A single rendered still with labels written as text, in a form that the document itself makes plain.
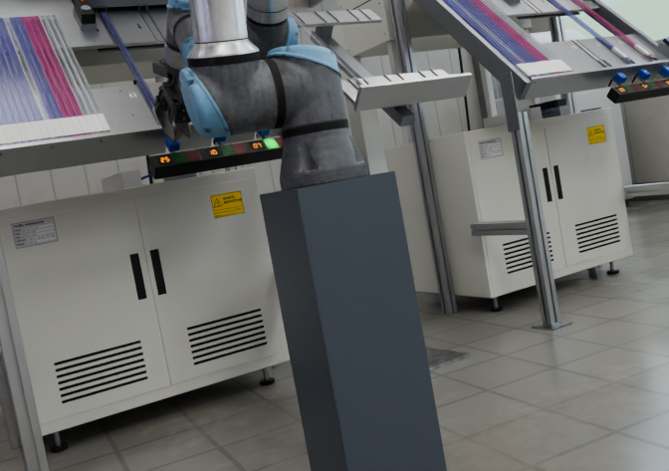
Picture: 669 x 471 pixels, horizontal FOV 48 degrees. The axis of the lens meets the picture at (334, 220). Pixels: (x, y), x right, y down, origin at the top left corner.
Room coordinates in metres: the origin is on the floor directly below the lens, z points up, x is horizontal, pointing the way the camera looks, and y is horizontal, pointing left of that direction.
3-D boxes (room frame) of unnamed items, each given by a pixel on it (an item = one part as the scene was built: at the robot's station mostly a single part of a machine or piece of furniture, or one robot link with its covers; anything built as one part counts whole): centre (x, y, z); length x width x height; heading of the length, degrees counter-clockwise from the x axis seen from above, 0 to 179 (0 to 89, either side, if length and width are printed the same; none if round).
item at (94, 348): (2.23, 0.65, 0.31); 0.70 x 0.65 x 0.62; 118
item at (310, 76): (1.29, 0.01, 0.72); 0.13 x 0.12 x 0.14; 110
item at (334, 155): (1.29, 0.01, 0.60); 0.15 x 0.15 x 0.10
